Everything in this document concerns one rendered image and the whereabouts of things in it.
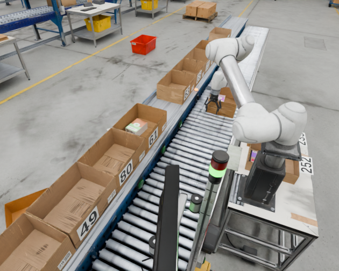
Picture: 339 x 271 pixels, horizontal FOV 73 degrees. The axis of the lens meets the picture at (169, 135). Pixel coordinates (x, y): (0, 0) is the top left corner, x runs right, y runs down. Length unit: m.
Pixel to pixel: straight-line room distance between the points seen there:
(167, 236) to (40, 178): 2.53
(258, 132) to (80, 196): 1.12
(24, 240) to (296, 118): 1.57
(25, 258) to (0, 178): 1.90
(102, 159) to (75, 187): 0.29
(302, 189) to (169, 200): 1.46
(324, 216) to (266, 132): 1.89
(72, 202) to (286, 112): 1.34
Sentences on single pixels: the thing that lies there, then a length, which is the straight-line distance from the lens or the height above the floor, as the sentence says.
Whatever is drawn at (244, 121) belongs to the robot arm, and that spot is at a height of 1.44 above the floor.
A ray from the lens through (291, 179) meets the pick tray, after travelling 1.99.
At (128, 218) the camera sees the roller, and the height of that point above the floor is 0.75.
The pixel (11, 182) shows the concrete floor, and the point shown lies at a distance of 3.18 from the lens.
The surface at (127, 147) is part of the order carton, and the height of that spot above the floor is 0.90.
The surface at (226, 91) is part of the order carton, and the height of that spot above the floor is 0.84.
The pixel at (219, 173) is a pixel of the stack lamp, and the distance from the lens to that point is 0.72.
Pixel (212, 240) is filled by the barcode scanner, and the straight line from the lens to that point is 1.18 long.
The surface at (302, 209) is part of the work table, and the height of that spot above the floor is 0.75.
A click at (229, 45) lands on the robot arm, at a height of 1.65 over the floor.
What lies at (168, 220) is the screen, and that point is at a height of 1.55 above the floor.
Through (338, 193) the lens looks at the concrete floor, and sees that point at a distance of 3.35.
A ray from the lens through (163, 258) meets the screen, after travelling 0.63.
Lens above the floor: 2.14
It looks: 40 degrees down
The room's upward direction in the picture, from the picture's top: 3 degrees clockwise
